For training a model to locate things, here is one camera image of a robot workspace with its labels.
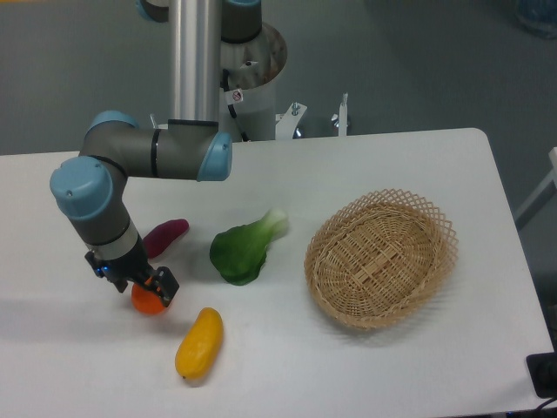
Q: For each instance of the woven wicker basket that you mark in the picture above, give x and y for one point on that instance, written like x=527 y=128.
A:
x=379 y=259

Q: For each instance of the orange fruit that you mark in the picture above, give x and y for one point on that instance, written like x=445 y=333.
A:
x=146 y=302

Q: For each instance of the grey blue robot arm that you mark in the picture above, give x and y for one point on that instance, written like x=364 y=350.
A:
x=89 y=188

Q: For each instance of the blue water jug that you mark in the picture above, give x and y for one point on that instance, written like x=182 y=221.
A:
x=537 y=16

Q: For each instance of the white metal frame right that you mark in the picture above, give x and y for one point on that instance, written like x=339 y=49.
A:
x=539 y=197

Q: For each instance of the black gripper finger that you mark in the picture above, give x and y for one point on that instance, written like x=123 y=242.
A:
x=162 y=284
x=115 y=271

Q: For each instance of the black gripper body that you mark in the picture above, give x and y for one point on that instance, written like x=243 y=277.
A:
x=132 y=266

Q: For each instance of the white mounting bracket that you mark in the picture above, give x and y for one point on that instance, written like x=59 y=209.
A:
x=287 y=124

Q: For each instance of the purple sweet potato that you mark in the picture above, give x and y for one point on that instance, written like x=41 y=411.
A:
x=162 y=236

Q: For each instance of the black device at edge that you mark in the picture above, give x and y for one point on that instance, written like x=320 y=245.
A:
x=542 y=370

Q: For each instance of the green bok choy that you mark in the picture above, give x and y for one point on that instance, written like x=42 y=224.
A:
x=239 y=253

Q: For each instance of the yellow mango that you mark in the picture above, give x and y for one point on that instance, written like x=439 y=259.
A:
x=200 y=347

